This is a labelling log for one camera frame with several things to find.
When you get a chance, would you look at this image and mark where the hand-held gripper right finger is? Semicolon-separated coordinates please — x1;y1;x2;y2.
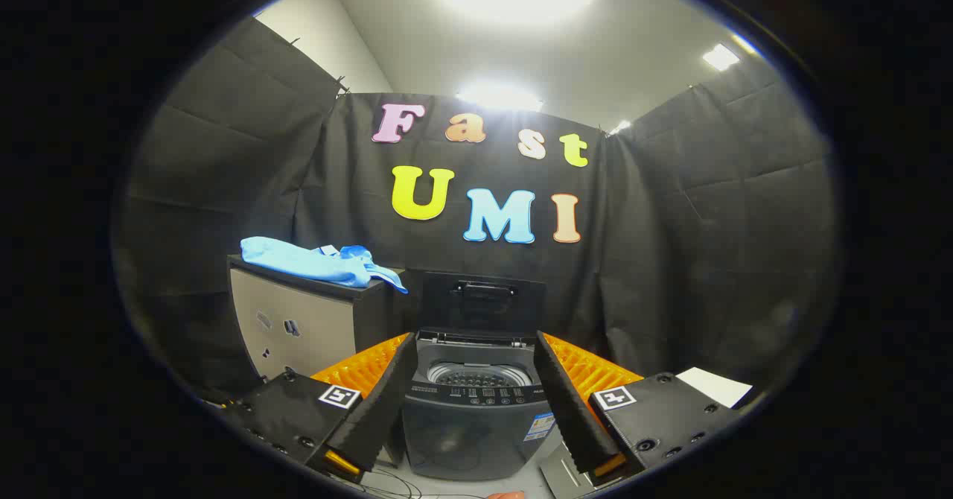
533;330;743;489

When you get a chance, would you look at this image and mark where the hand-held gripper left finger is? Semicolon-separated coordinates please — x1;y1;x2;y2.
222;331;420;483

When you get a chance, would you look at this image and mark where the grey washing machine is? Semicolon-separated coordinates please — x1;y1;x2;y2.
401;326;558;482

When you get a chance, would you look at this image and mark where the light blue polo shirt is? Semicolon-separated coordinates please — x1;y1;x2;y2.
240;236;409;294

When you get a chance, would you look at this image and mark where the grey metal plate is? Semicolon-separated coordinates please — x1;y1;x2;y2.
539;439;596;499

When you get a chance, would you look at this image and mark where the grey cabinet with dark top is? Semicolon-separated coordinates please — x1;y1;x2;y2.
227;255;409;382

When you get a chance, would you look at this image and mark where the white paper sheet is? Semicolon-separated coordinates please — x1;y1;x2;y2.
676;367;754;409

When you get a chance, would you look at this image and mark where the black backdrop cloth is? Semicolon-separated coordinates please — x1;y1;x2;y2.
112;15;842;410

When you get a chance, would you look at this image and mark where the oblong ceiling light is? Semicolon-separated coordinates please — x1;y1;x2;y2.
456;82;544;112

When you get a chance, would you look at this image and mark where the square ceiling light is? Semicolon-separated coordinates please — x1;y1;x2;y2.
702;43;742;72

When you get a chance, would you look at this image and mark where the black cable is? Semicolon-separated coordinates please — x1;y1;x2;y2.
357;465;485;499

